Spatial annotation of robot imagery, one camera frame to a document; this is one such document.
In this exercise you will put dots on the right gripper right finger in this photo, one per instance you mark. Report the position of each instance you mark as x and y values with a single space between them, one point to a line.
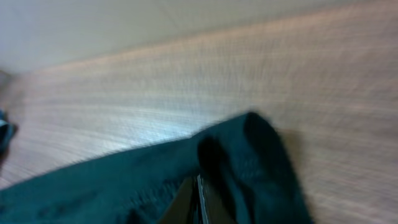
212 208

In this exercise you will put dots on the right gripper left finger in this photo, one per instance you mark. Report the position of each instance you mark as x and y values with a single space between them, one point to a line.
184 205

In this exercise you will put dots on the black shorts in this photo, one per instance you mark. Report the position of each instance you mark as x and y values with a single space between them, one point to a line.
243 158

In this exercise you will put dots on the blue polo shirt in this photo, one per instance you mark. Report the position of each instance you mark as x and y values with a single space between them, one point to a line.
8 131

